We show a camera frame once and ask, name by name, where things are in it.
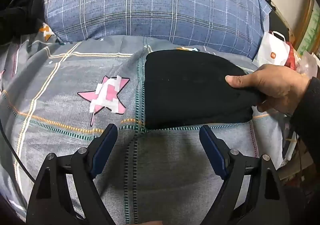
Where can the black pants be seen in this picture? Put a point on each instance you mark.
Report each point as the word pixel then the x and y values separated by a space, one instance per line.
pixel 187 90

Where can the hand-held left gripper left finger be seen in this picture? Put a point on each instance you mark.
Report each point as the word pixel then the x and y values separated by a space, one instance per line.
pixel 105 151

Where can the wooden framed wall picture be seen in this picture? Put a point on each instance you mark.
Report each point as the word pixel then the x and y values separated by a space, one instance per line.
pixel 312 27

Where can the white paper bag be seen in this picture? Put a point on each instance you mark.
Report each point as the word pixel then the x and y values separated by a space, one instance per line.
pixel 270 49

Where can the grey star print bed sheet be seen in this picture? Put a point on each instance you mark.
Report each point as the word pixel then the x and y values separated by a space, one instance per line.
pixel 62 115

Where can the blue plaid pillow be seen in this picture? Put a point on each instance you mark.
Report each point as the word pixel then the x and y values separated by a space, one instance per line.
pixel 150 9

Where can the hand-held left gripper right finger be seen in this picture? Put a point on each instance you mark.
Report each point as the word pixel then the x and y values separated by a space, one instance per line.
pixel 212 151

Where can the red plastic bag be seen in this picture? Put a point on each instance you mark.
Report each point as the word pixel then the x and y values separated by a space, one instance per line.
pixel 292 57

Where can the black fabric item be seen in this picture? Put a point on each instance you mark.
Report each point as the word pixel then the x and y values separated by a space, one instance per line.
pixel 277 24

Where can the person's right hand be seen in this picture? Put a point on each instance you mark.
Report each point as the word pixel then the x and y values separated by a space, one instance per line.
pixel 280 87

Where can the dark clothing pile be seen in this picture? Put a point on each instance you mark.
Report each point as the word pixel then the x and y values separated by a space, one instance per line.
pixel 20 9

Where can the person's right forearm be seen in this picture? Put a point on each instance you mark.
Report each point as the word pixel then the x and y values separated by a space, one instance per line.
pixel 310 120

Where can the clear plastic bags clutter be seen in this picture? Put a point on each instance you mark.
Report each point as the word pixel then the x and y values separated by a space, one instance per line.
pixel 307 62

